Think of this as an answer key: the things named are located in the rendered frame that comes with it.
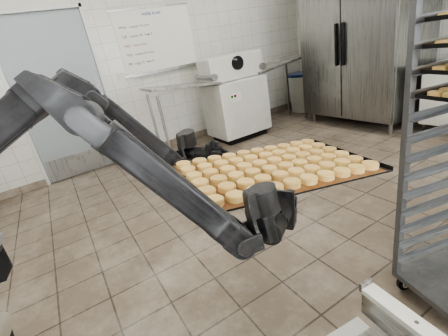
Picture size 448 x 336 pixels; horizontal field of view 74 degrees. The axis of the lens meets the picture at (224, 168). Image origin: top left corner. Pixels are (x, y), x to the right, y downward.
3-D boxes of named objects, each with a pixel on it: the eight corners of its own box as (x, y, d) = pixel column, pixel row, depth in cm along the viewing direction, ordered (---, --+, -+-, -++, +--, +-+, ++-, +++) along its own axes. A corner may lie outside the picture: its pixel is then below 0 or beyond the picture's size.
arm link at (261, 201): (228, 241, 68) (240, 259, 60) (215, 195, 65) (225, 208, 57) (275, 222, 70) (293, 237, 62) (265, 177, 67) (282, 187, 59)
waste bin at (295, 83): (326, 107, 537) (325, 69, 512) (304, 115, 514) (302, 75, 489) (304, 105, 581) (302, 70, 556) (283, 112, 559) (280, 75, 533)
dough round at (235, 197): (221, 202, 77) (221, 195, 76) (233, 194, 81) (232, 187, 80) (238, 206, 74) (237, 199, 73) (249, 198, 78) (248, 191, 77)
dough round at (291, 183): (299, 191, 80) (299, 184, 80) (281, 189, 82) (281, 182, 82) (303, 184, 84) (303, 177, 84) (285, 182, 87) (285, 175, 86)
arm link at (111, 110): (76, 93, 96) (80, 100, 87) (88, 79, 96) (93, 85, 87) (170, 164, 122) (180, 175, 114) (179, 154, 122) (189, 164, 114)
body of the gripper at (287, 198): (295, 189, 70) (289, 203, 64) (295, 226, 74) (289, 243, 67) (268, 186, 73) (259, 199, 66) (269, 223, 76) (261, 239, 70)
